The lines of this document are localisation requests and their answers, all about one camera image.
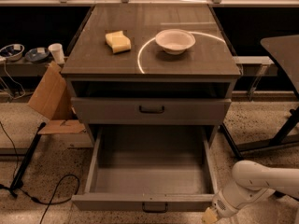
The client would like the black stand leg left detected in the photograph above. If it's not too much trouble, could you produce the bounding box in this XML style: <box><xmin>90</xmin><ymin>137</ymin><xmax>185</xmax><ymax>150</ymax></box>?
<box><xmin>9</xmin><ymin>122</ymin><xmax>46</xmax><ymax>194</ymax></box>

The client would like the black stand leg right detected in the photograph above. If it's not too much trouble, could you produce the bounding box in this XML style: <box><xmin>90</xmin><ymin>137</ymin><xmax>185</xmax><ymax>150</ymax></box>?
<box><xmin>220</xmin><ymin>123</ymin><xmax>244</xmax><ymax>161</ymax></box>

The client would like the grey low shelf left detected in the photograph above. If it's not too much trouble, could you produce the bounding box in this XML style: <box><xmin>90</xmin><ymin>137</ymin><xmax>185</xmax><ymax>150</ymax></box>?
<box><xmin>0</xmin><ymin>58</ymin><xmax>54</xmax><ymax>77</ymax></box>

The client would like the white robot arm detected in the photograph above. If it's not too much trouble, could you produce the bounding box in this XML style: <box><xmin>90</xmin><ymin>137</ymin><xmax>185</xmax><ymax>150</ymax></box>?
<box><xmin>202</xmin><ymin>161</ymin><xmax>299</xmax><ymax>224</ymax></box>

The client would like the grey top drawer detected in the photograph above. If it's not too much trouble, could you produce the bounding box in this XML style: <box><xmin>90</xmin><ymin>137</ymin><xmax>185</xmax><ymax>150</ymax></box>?
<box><xmin>71</xmin><ymin>98</ymin><xmax>231</xmax><ymax>125</ymax></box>

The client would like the white cable left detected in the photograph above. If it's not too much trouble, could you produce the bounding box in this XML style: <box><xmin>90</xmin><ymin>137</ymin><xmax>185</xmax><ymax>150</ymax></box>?
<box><xmin>0</xmin><ymin>61</ymin><xmax>26</xmax><ymax>101</ymax></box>

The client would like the brown cardboard box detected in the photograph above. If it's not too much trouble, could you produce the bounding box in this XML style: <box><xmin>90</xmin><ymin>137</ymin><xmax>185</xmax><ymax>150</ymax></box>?
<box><xmin>28</xmin><ymin>62</ymin><xmax>85</xmax><ymax>134</ymax></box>

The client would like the grey drawer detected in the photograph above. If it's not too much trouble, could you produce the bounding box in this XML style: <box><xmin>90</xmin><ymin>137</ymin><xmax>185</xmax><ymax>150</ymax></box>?
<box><xmin>72</xmin><ymin>125</ymin><xmax>218</xmax><ymax>213</ymax></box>
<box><xmin>71</xmin><ymin>98</ymin><xmax>231</xmax><ymax>125</ymax></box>

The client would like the black stand leg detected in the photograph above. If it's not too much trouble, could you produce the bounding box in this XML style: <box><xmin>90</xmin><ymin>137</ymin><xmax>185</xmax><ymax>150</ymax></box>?
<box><xmin>9</xmin><ymin>122</ymin><xmax>46</xmax><ymax>194</ymax></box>
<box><xmin>220</xmin><ymin>123</ymin><xmax>244</xmax><ymax>161</ymax></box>

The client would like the blue bowl right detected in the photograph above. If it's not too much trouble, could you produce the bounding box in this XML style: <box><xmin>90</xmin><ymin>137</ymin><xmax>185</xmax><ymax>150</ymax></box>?
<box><xmin>25</xmin><ymin>48</ymin><xmax>50</xmax><ymax>63</ymax></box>

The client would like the yellow sponge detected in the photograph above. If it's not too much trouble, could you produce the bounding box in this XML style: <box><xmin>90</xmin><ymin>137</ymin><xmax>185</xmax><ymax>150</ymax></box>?
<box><xmin>106</xmin><ymin>31</ymin><xmax>131</xmax><ymax>54</ymax></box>

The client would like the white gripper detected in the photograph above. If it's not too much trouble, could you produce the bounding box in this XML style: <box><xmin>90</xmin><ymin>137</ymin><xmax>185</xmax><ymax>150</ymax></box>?
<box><xmin>201</xmin><ymin>181</ymin><xmax>274</xmax><ymax>224</ymax></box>

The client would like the grey drawer cabinet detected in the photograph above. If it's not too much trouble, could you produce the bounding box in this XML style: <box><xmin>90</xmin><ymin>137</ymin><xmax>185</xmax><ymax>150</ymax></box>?
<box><xmin>62</xmin><ymin>3</ymin><xmax>240</xmax><ymax>140</ymax></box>

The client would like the black floor cable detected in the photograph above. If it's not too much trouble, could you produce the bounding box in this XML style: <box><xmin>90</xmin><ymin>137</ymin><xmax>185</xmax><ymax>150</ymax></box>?
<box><xmin>0</xmin><ymin>121</ymin><xmax>81</xmax><ymax>224</ymax></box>

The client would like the white paper cup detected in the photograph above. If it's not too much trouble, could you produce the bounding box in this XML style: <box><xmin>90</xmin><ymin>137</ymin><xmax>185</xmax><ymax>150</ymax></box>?
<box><xmin>49</xmin><ymin>43</ymin><xmax>64</xmax><ymax>64</ymax></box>

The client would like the white bowl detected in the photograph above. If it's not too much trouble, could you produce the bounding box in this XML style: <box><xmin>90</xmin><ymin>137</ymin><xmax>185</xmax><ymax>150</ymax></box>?
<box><xmin>155</xmin><ymin>29</ymin><xmax>195</xmax><ymax>55</ymax></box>

